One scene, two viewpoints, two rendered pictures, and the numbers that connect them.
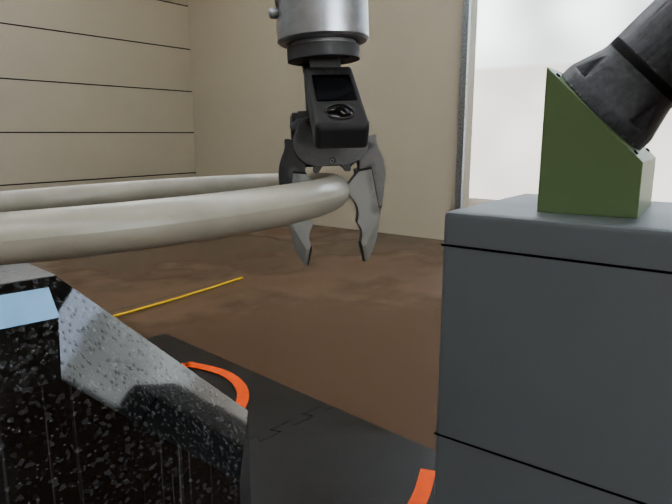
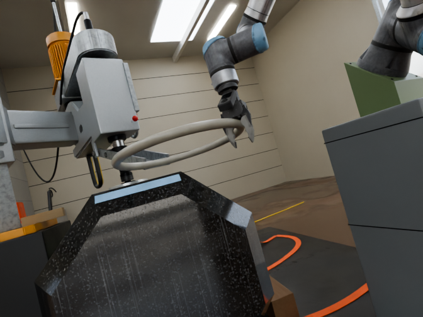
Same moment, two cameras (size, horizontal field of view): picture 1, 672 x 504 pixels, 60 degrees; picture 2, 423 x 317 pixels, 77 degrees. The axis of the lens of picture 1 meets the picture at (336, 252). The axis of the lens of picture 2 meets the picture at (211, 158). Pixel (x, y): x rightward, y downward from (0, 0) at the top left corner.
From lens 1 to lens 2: 0.46 m
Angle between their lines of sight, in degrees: 32
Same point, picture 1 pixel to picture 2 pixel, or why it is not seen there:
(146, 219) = (168, 132)
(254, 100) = (299, 127)
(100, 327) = (194, 183)
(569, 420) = (396, 201)
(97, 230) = (158, 136)
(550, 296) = (368, 148)
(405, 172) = not seen: hidden behind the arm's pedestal
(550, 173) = (360, 101)
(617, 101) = (376, 63)
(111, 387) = (196, 197)
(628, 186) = (392, 93)
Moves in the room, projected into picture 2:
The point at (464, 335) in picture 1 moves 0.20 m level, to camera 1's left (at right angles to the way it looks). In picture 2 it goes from (344, 177) to (296, 187)
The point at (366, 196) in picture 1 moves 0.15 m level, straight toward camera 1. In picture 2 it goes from (246, 122) to (223, 121)
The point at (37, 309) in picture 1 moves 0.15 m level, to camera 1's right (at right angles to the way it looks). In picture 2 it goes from (175, 178) to (208, 170)
